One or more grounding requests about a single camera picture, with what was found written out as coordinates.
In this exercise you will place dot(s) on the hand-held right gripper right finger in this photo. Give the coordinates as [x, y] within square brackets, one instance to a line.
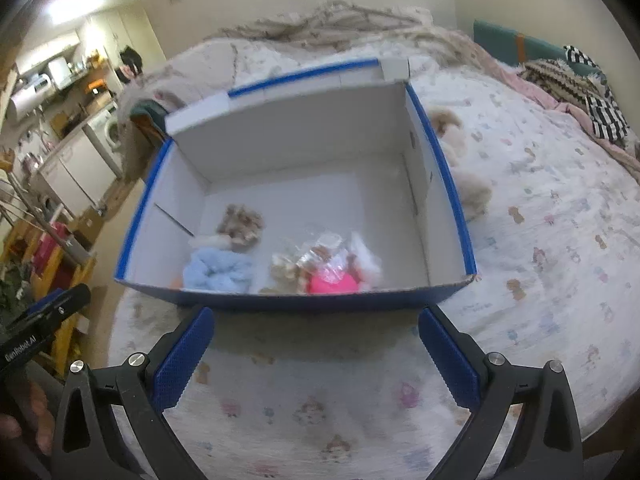
[450, 360]

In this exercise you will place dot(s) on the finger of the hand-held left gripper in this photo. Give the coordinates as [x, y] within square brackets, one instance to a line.
[65, 305]

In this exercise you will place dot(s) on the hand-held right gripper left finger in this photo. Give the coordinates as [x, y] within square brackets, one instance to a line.
[182, 360]

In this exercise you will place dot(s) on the light blue fluffy cloth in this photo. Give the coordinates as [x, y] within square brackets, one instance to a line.
[215, 272]

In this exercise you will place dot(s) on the small beige plush toy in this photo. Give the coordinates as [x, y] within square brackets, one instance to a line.
[287, 272]

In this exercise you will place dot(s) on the pink soft toy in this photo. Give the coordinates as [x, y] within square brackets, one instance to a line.
[330, 284]

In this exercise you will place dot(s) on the brown plush toy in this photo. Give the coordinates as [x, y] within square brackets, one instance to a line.
[240, 225]

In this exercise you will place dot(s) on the clear plastic toy bag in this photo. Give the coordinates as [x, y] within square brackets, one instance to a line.
[330, 252]

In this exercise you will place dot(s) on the white cardboard box blue edges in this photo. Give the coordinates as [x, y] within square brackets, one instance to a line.
[310, 180]

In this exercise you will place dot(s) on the person's left hand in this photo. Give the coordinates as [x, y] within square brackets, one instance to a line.
[37, 415]

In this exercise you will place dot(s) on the yellow wooden rack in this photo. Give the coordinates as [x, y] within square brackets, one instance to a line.
[70, 320]

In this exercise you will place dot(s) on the pink bag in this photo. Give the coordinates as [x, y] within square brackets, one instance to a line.
[47, 252]

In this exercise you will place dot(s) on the brown cardboard box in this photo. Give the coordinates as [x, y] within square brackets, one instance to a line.
[91, 225]

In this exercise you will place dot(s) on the white printed bed sheet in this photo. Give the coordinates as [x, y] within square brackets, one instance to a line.
[550, 285]

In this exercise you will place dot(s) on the white floor cabinet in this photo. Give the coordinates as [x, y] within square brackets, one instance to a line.
[80, 175]

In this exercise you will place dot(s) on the cream plush toy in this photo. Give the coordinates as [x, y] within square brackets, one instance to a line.
[475, 192]

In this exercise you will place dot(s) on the white washing machine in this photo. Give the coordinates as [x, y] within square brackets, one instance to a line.
[102, 132]

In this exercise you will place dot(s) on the white water heater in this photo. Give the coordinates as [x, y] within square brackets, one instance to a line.
[30, 95]

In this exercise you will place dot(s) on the black hanging clothes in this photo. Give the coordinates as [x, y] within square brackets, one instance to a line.
[131, 59]

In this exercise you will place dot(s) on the pink blanket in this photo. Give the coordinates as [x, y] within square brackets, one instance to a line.
[575, 110]

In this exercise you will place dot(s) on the black white striped cloth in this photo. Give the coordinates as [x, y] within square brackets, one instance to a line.
[607, 110]

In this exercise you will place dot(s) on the teal headboard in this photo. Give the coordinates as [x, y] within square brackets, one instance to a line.
[500, 42]

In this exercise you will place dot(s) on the grey floral duvet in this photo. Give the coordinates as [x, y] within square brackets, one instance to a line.
[320, 30]

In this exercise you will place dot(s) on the white wall cabinet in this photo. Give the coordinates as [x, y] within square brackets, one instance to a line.
[47, 47]

